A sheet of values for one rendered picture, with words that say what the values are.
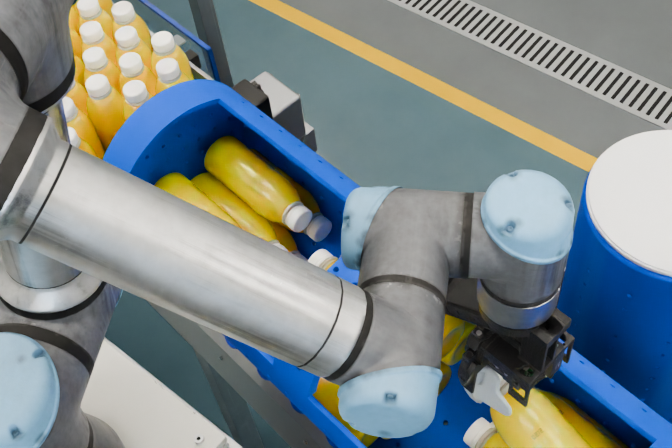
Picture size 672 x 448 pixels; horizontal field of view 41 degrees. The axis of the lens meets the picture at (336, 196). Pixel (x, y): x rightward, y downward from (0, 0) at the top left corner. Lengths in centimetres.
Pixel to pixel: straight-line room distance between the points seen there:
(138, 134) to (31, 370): 49
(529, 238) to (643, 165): 77
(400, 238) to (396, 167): 204
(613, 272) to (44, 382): 86
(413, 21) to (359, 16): 19
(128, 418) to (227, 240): 53
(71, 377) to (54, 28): 40
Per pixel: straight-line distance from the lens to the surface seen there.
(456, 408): 132
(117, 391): 116
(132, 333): 259
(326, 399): 120
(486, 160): 280
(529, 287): 79
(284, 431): 143
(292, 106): 182
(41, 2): 68
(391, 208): 77
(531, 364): 91
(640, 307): 146
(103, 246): 62
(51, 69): 72
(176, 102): 133
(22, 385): 92
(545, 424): 104
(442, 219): 76
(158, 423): 112
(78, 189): 61
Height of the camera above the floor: 217
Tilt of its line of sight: 53 degrees down
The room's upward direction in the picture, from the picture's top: 8 degrees counter-clockwise
